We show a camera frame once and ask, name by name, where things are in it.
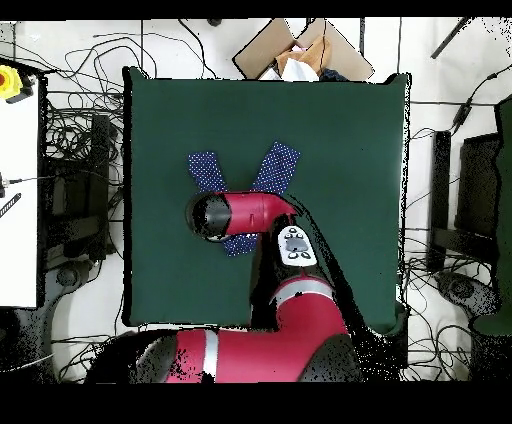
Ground white desk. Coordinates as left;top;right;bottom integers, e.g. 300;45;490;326
0;75;41;309

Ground dark blue cloth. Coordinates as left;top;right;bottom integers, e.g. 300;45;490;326
319;67;349;83

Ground black power adapter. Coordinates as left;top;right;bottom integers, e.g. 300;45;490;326
451;99;473;133

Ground round stand foot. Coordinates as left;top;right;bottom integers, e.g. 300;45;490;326
435;269;501;317
55;259;93;289

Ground black metal stand frame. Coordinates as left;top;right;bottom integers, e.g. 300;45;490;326
425;129;504;275
37;113;113;269

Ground white cloth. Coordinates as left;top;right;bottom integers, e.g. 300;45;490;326
259;57;320;83

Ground black rod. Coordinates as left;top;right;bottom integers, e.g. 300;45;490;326
429;16;475;60

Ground green hanging cloth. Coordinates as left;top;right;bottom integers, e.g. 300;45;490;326
471;93;512;337

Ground dark green table cloth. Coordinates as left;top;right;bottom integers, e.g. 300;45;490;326
121;65;413;335

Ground blue polka dot pants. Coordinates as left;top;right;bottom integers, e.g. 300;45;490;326
187;140;302;258

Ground open cardboard box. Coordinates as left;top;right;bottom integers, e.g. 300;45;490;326
231;17;376;83

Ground yellow emergency stop button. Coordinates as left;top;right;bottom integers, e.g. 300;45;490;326
0;64;35;105

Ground orange cloth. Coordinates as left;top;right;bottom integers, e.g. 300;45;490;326
275;35;333;75

